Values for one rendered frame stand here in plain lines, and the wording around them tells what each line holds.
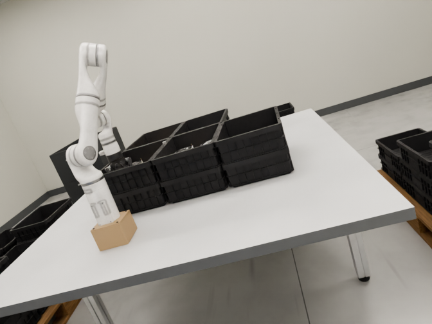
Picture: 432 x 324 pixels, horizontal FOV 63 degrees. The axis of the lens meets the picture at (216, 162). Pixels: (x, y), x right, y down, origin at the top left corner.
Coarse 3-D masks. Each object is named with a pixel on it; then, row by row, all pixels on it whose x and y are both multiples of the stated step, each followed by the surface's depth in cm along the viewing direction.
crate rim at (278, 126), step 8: (256, 112) 182; (280, 120) 148; (264, 128) 145; (272, 128) 144; (280, 128) 144; (216, 136) 158; (232, 136) 149; (240, 136) 147; (248, 136) 147; (216, 144) 150; (224, 144) 149
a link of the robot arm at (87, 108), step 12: (84, 96) 135; (84, 108) 134; (96, 108) 138; (84, 120) 133; (96, 120) 137; (84, 132) 132; (96, 132) 137; (84, 144) 131; (96, 144) 136; (84, 156) 131; (96, 156) 135
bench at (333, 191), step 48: (288, 144) 190; (336, 144) 167; (240, 192) 150; (288, 192) 135; (336, 192) 122; (384, 192) 112; (48, 240) 170; (144, 240) 136; (192, 240) 123; (240, 240) 113; (288, 240) 106; (0, 288) 138; (48, 288) 125; (96, 288) 117
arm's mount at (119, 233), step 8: (120, 216) 142; (128, 216) 144; (96, 224) 142; (112, 224) 135; (120, 224) 136; (128, 224) 142; (96, 232) 137; (104, 232) 137; (112, 232) 136; (120, 232) 136; (128, 232) 140; (96, 240) 138; (104, 240) 138; (112, 240) 138; (120, 240) 137; (128, 240) 138; (104, 248) 139
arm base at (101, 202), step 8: (96, 184) 135; (104, 184) 138; (88, 192) 135; (96, 192) 135; (104, 192) 137; (88, 200) 137; (96, 200) 136; (104, 200) 137; (112, 200) 140; (96, 208) 137; (104, 208) 137; (112, 208) 139; (96, 216) 138; (104, 216) 138; (112, 216) 139; (104, 224) 138
